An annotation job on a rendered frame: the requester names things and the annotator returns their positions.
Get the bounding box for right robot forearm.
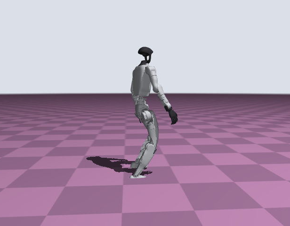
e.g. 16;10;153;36
157;84;171;109

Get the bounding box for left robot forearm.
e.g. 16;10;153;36
132;94;139;105

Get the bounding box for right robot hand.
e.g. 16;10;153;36
164;105;178;125

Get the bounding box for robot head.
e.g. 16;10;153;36
138;47;153;66

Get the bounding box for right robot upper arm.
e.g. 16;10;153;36
145;66;159;93

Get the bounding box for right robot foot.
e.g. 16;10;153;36
129;175;146;178

